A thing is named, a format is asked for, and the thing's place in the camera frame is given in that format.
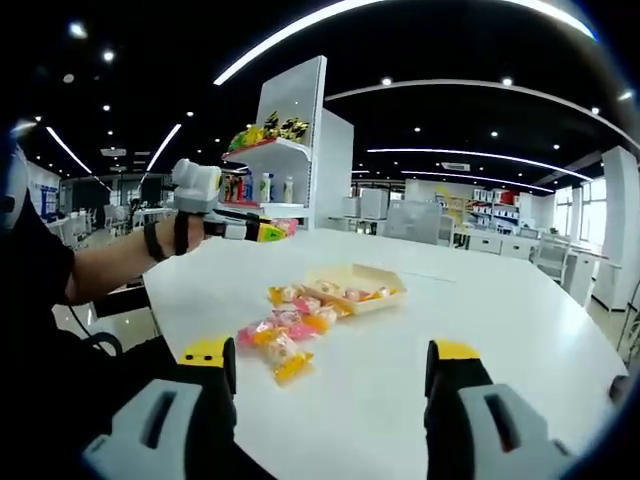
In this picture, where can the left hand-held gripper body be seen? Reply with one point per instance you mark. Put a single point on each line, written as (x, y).
(195, 187)

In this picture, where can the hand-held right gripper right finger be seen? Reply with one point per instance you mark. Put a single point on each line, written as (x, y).
(465, 430)

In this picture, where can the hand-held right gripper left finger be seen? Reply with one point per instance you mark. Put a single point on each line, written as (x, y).
(165, 430)

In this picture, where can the pink marshmallow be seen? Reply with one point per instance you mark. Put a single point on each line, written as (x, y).
(289, 227)

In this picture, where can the heap of marshmallows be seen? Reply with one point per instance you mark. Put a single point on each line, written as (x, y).
(282, 350)

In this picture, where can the cream hexagonal bowl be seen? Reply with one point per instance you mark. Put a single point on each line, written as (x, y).
(385, 300)

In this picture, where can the person's left hand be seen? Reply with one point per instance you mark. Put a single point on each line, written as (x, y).
(196, 234)

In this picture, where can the blue drink bottle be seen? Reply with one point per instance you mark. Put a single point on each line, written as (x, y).
(249, 189)

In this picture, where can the white green drink bottle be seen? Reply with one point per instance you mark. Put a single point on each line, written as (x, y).
(267, 187)

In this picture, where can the white yellow drink bottle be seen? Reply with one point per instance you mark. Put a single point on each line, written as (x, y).
(289, 190)

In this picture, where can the black wrist band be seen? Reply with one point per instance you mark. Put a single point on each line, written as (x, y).
(155, 240)

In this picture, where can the yellow green snack packet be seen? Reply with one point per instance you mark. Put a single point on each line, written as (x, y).
(245, 137)

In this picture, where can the black yellow snack packet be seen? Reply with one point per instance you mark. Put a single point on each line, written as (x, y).
(271, 125)
(295, 129)

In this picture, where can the white upright panel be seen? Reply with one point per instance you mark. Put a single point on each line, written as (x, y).
(337, 170)

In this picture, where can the small white box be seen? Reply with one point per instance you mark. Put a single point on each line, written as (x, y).
(352, 207)

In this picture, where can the white table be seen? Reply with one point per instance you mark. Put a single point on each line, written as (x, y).
(375, 360)

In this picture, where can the large white box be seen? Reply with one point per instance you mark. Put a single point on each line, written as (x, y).
(374, 204)

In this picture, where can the white display shelf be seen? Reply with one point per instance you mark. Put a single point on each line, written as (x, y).
(295, 90)

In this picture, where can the long ceiling light strip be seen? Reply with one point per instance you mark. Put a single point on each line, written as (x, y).
(250, 58)

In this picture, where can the black rounded object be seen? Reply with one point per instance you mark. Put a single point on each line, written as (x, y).
(619, 387)

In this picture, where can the grey mesh office chair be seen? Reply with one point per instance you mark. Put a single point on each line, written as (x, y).
(412, 222)

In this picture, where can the white worn device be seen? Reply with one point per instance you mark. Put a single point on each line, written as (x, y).
(15, 185)

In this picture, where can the white desk with drawers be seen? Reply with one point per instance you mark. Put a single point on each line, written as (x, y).
(500, 245)

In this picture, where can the ceiling air vent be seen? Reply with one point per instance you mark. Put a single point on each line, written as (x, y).
(456, 165)

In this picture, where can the storage shelf with white boxes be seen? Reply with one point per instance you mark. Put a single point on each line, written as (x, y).
(495, 205)

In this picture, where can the blue white wall poster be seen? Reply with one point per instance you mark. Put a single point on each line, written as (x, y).
(45, 192)

